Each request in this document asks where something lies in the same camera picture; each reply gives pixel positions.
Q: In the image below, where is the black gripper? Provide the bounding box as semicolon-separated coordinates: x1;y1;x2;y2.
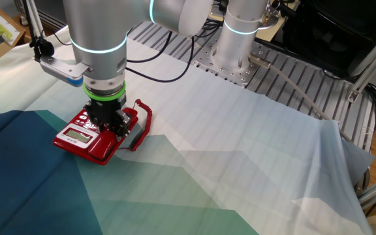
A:
82;96;133;142

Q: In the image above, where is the red telephone handset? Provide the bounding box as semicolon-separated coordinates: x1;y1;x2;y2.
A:
86;106;139;161

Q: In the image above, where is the red telephone cord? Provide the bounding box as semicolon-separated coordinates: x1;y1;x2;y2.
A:
117;99;153;153

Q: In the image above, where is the red telephone base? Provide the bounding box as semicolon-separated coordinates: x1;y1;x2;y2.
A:
52;109;123;166

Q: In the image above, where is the teal blue white tablecloth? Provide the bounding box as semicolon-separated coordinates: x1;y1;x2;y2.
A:
0;20;376;235

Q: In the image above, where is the black bulky equipment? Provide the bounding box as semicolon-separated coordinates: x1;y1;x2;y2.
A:
282;0;376;79

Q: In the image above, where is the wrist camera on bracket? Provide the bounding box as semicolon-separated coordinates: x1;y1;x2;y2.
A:
29;38;91;88

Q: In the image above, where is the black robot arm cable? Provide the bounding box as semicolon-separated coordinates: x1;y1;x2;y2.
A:
23;0;223;84

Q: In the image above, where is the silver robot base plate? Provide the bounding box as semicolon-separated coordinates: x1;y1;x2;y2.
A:
193;39;262;87

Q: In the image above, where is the beige hose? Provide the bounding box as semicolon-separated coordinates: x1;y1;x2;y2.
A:
249;55;352;141

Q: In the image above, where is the black cable bundle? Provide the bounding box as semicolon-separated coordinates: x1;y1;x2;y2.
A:
321;70;376;131

